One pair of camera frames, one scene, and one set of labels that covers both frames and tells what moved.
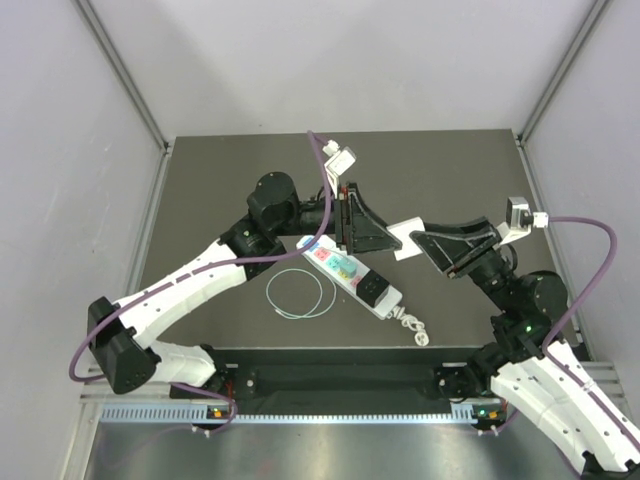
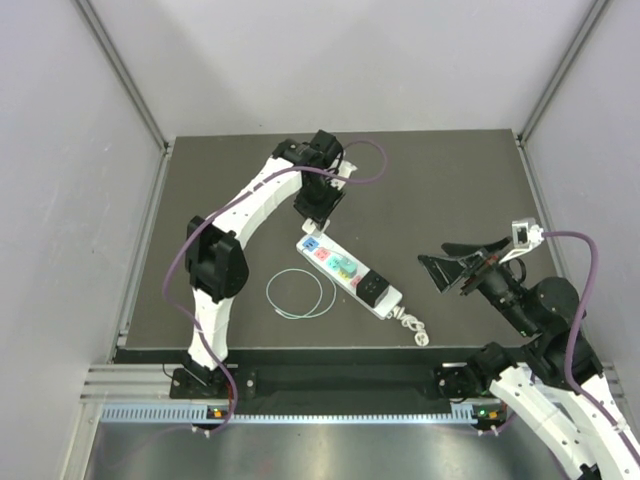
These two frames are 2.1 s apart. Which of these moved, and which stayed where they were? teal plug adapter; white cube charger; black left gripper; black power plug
Moved: black left gripper; white cube charger
Stayed: teal plug adapter; black power plug
